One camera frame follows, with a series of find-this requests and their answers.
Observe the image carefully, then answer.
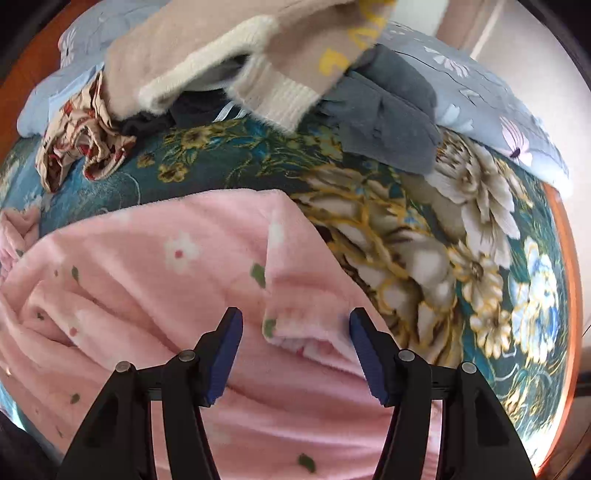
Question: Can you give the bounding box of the beige knit sweater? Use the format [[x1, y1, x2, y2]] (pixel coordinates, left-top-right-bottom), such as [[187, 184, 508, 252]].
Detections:
[[104, 0, 398, 137]]

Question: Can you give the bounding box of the teal floral blanket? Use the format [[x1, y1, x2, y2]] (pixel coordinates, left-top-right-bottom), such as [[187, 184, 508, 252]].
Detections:
[[0, 115, 571, 476]]

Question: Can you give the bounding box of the light blue floral quilt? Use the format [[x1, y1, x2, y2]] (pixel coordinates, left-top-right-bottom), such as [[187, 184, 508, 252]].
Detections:
[[17, 18, 573, 195]]

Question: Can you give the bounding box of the dark garment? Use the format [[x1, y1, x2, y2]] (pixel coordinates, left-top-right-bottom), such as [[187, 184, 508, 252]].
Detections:
[[120, 90, 250, 137]]

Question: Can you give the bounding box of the pink fleece garment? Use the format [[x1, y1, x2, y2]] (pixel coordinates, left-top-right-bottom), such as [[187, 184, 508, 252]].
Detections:
[[0, 189, 439, 480]]

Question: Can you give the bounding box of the cream red printed garment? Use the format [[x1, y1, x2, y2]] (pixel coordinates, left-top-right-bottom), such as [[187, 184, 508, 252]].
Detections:
[[36, 71, 139, 193]]

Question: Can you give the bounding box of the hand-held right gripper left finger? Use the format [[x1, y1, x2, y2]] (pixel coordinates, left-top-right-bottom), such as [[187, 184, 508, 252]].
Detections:
[[58, 307, 244, 480]]

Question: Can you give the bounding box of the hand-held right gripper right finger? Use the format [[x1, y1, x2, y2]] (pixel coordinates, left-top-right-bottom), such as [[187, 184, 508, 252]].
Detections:
[[348, 307, 539, 480]]

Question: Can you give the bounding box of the grey garment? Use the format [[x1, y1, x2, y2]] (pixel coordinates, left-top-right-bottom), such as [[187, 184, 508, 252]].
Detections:
[[318, 44, 439, 176]]

